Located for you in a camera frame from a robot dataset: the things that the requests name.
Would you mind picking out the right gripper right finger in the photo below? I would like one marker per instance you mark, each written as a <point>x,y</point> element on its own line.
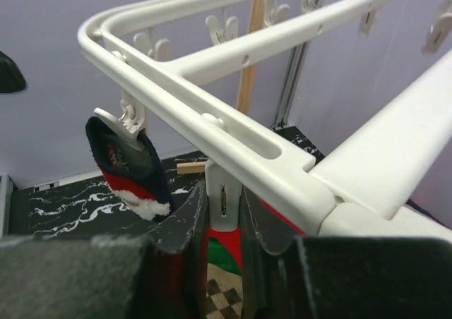
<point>287,275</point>

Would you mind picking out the green plastic basket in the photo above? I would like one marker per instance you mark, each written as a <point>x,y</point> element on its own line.
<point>221,258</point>

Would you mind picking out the navy santa christmas sock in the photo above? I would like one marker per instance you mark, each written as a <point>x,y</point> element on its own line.
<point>137,177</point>

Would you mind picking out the beige argyle sock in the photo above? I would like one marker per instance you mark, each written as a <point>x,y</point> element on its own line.
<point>224,294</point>

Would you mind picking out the wooden clothes rack frame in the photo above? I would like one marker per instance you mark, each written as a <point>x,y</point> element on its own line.
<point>246,83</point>

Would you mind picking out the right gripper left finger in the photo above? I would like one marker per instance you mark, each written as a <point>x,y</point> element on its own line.
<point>161,274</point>

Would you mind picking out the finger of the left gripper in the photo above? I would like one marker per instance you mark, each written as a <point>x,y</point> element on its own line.
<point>11,78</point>

